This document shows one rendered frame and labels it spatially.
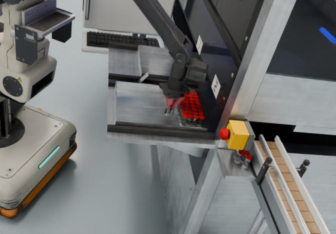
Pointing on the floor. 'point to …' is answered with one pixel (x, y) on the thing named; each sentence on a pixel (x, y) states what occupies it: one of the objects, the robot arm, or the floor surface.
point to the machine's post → (243, 92)
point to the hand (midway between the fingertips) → (170, 106)
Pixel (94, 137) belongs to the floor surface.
